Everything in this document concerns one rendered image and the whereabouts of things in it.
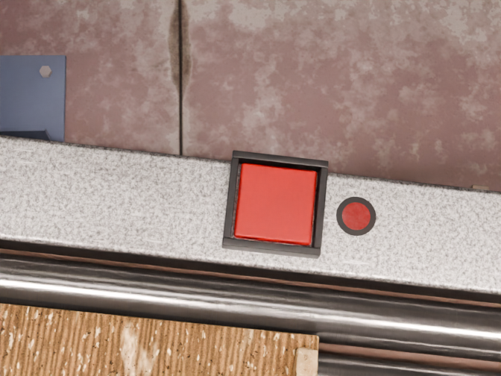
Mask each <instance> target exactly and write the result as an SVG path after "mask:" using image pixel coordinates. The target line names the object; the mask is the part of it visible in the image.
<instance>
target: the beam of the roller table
mask: <svg viewBox="0 0 501 376"><path fill-rule="evenodd" d="M230 167H231V161H229V160H216V159H209V158H202V157H190V156H183V155H176V154H164V153H156V152H149V151H137V150H130V149H123V148H111V147H104V146H97V145H84V144H78V143H71V142H58V141H51V140H39V139H32V138H25V137H13V136H6V135H0V248H2V249H9V250H16V251H29V252H36V253H43V254H56V255H63V256H70V257H82V258H89V259H96V260H110V261H117V262H124V263H137V264H144V265H151V266H164V267H171V268H178V269H191V270H198V271H205V272H217V273H225V274H232V275H244V276H251V277H258V278H271V279H278V280H285V281H298V282H305V283H319V284H326V285H333V286H345V287H353V288H360V289H372V290H379V291H386V292H399V293H406V294H413V295H426V296H433V297H440V298H453V299H460V300H467V301H480V302H487V303H494V304H501V192H498V191H491V190H484V189H471V188H465V187H452V186H445V185H438V184H426V183H419V182H412V181H400V180H393V179H386V178H373V177H367V176H360V175H347V174H340V173H334V172H328V175H327V192H326V201H325V211H324V227H323V236H322V246H321V256H320V257H319V258H318V259H311V258H304V257H291V256H284V255H277V254H264V253H257V252H250V251H237V250H230V249H223V248H222V247H221V246H222V239H223V232H224V219H225V213H226V206H227V193H228V186H229V179H230ZM349 197H361V198H364V199H366V200H368V201H369V202H370V203H371V204H372V205H373V207H374V209H375V211H376V223H375V225H374V227H373V228H372V230H371V231H370V232H368V233H367V234H365V235H362V236H352V235H349V234H347V233H345V232H344V231H343V230H342V229H341V228H340V227H339V226H338V223H337V220H336V211H337V209H338V206H339V205H340V203H342V202H343V200H345V199H346V198H349Z"/></svg>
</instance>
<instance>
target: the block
mask: <svg viewBox="0 0 501 376"><path fill-rule="evenodd" d="M292 376H318V351H317V350H315V349H311V348H304V347H299V348H297V350H296V352H295V356H294V366H293V373H292Z"/></svg>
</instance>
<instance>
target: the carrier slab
mask: <svg viewBox="0 0 501 376"><path fill-rule="evenodd" d="M299 347H304V348H311V349H315V350H317V351H318V348H319V336H316V335H309V334H301V333H286V332H279V331H272V330H257V329H250V328H236V327H228V326H220V325H206V324H199V323H191V322H177V321H169V320H162V319H148V318H140V317H132V316H119V315H111V314H103V313H89V312H82V311H74V310H60V309H52V308H45V307H31V306H23V305H15V304H2V303H0V376H292V373H293V366H294V356H295V352H296V350H297V348H299Z"/></svg>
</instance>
